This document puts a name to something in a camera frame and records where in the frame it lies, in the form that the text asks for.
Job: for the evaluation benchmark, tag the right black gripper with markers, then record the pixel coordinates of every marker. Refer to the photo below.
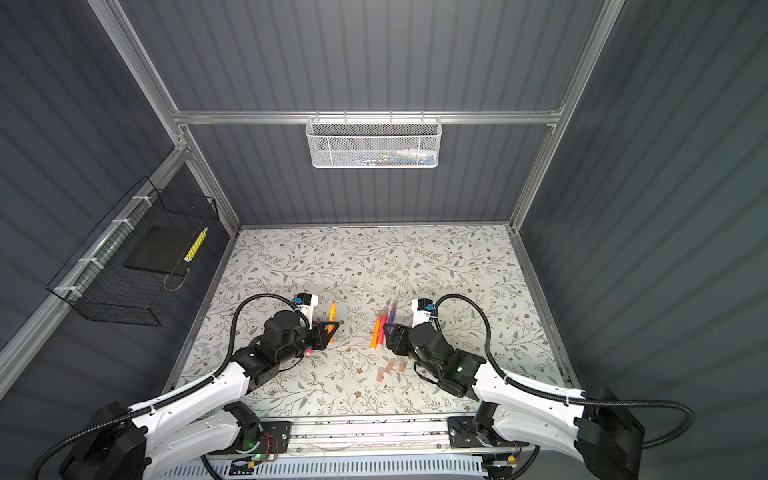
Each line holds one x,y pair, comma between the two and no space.
400,335

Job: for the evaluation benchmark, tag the black pad in basket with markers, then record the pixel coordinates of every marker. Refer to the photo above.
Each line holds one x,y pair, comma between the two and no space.
161,251

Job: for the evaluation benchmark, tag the white wire mesh basket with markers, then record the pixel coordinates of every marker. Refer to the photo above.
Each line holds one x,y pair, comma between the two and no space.
334,145

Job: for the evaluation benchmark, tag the orange marker pen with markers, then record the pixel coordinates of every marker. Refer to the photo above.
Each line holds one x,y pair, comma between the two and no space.
331,319
375,342

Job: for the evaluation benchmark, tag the yellow marker in basket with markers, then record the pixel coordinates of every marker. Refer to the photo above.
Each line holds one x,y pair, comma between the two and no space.
196,245

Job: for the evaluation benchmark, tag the black wire basket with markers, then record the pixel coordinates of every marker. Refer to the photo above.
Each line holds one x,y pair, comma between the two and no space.
132,272

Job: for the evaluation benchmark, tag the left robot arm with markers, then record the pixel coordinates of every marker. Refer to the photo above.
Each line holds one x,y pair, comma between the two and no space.
204,416

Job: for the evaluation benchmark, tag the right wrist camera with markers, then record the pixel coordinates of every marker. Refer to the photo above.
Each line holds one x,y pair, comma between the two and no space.
423,313

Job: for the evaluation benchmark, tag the purple marker pen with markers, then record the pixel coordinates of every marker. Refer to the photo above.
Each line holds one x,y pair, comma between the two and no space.
392,312

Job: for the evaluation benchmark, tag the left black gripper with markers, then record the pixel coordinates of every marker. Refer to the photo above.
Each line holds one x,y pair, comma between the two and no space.
319,332

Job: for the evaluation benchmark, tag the items in white basket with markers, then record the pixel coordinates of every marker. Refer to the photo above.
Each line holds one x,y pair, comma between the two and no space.
398,158

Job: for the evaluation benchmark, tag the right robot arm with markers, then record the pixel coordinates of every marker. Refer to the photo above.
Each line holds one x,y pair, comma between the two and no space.
607,439

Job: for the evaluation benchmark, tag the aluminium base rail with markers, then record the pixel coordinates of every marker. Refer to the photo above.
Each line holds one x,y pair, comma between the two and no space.
360,435

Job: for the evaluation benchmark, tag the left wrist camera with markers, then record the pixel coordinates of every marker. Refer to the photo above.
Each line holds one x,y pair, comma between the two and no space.
306,303

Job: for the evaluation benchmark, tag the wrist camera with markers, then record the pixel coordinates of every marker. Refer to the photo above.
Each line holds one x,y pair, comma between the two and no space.
306,303
423,313

